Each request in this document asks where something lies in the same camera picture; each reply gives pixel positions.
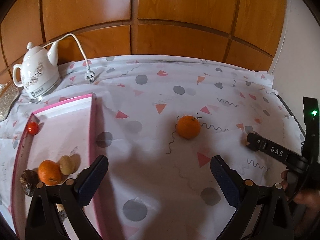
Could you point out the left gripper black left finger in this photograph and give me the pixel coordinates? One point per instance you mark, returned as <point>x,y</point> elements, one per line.
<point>43,221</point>

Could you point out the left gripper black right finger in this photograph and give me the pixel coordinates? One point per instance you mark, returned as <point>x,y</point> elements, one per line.
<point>262,212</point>

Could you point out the small brown kiwi fruit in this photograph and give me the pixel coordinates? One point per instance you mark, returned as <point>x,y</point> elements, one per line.
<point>66,165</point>

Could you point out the red tomato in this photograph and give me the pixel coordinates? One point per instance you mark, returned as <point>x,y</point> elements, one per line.
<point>33,128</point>

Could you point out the orange mandarin with stem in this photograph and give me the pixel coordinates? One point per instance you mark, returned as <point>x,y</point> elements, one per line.
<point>188,127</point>

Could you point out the person's right hand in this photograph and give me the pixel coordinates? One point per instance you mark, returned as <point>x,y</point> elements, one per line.
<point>309,198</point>

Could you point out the pink rimmed white tray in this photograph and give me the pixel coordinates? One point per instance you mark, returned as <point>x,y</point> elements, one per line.
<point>66,128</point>

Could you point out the patterned white tablecloth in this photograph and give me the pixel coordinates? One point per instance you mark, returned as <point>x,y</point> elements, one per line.
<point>159,121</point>

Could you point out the white ceramic electric kettle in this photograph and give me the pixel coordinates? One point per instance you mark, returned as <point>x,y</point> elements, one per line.
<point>38,73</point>

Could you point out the wooden panelled cabinet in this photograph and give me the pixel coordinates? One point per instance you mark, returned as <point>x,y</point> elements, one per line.
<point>245,33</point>

